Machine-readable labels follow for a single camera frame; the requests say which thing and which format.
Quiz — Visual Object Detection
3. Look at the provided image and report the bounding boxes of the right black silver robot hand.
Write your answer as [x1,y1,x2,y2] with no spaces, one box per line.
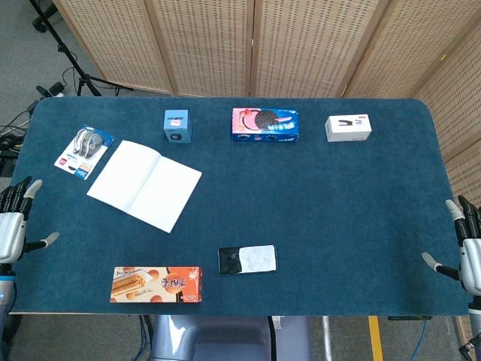
[421,195,481,296]

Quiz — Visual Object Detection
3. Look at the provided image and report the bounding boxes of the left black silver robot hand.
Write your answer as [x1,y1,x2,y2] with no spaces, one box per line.
[0,175,60,264]

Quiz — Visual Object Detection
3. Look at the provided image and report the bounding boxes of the white notebook with yellow cover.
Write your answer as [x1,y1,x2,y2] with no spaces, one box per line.
[86,139,203,234]

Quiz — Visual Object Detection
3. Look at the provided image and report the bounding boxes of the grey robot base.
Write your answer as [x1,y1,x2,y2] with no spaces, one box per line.
[150,314,313,361]

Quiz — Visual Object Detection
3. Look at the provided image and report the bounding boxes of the yellow floor tape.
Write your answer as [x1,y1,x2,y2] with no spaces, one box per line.
[368,315,385,361]

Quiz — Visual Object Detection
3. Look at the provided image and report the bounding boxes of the orange wafer roll box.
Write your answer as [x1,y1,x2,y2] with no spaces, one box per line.
[109,266,203,303]

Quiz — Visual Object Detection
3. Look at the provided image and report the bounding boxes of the metal table leg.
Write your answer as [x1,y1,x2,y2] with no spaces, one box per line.
[322,315,334,361]

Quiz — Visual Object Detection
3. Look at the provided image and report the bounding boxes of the black tripod stand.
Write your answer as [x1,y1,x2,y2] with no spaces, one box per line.
[29,0,135,97]

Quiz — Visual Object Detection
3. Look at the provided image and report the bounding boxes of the white stapler box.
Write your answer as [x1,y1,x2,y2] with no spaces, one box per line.
[325,114,373,143]

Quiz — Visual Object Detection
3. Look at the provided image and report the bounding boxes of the dark blue table mat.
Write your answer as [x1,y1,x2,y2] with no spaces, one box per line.
[8,96,473,317]

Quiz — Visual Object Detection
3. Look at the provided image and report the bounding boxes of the small blue speaker box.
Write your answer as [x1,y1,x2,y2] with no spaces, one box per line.
[163,109,192,144]

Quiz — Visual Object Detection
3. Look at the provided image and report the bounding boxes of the black smartphone with white sticker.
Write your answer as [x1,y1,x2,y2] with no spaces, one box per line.
[218,244,278,276]

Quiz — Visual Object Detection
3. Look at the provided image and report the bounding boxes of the blue pink cookie box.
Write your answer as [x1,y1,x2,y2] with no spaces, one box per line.
[231,108,301,144]

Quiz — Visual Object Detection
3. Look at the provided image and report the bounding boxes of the black floor cables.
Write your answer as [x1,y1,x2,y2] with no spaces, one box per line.
[0,99,38,177]

